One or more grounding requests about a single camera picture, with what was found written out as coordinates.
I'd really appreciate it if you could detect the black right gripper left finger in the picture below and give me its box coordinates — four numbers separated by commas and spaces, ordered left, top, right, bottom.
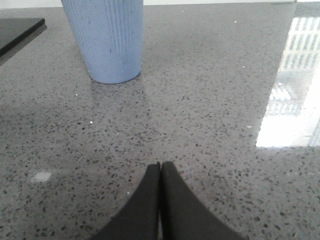
91, 163, 160, 240

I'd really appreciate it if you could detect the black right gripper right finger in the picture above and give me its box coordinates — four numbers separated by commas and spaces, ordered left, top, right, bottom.
160, 161, 244, 240

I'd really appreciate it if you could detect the light blue ribbed cup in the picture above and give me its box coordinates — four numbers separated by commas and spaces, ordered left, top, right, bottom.
61, 0, 144, 84

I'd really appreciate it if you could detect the black glass gas stove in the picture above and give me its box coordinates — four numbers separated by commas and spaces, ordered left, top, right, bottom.
0, 17, 47, 66

